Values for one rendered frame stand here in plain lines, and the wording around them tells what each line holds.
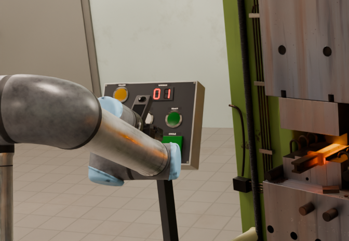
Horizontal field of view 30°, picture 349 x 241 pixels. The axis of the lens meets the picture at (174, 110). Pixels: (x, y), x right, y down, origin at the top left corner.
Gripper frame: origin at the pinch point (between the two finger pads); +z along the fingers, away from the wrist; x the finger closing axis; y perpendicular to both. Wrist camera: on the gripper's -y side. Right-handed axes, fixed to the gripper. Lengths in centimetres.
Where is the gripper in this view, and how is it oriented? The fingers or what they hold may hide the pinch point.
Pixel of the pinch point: (158, 137)
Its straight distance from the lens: 197.1
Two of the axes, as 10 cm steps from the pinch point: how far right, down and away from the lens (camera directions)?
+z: 3.6, 2.7, 8.9
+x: 9.3, -0.1, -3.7
